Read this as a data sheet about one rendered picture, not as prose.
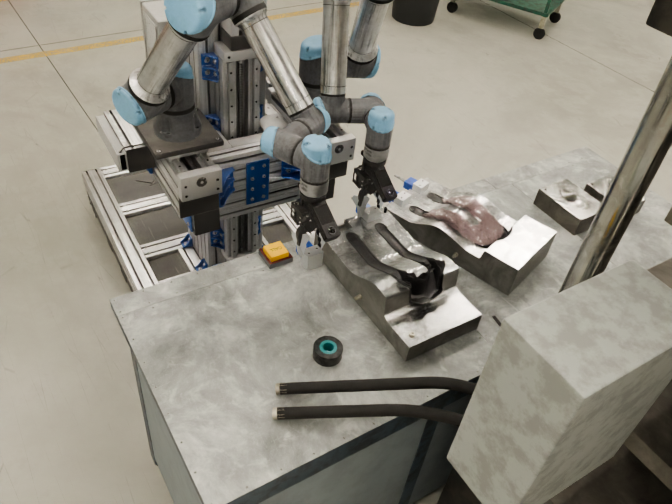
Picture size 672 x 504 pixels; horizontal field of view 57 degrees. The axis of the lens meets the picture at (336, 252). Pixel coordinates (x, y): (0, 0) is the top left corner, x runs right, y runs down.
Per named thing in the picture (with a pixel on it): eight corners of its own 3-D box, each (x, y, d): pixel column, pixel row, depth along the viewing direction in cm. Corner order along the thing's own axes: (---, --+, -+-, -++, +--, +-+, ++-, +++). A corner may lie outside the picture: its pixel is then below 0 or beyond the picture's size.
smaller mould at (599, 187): (580, 196, 236) (586, 183, 232) (603, 187, 242) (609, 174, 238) (616, 222, 226) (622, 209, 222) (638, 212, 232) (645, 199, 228)
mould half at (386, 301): (313, 250, 199) (316, 217, 190) (379, 227, 211) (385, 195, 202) (405, 361, 169) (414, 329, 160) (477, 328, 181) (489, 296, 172)
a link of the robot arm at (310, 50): (296, 68, 218) (298, 30, 209) (334, 69, 220) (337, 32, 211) (299, 85, 209) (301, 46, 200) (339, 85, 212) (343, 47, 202)
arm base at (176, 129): (147, 122, 201) (143, 94, 195) (192, 114, 208) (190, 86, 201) (162, 146, 192) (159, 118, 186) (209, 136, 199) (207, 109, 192)
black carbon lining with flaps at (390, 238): (341, 239, 194) (344, 216, 187) (383, 225, 201) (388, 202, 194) (407, 314, 173) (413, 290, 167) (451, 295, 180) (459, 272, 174)
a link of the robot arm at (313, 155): (310, 127, 158) (339, 139, 155) (307, 163, 165) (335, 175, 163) (293, 140, 153) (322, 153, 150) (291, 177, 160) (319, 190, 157)
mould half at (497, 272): (381, 219, 214) (385, 193, 207) (424, 189, 230) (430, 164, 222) (507, 295, 192) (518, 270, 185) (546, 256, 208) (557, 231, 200)
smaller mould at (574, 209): (533, 203, 230) (538, 188, 225) (561, 193, 236) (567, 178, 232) (573, 235, 218) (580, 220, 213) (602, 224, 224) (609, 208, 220)
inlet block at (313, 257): (285, 243, 185) (285, 229, 181) (299, 238, 187) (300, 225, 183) (307, 271, 177) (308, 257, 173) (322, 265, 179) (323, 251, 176)
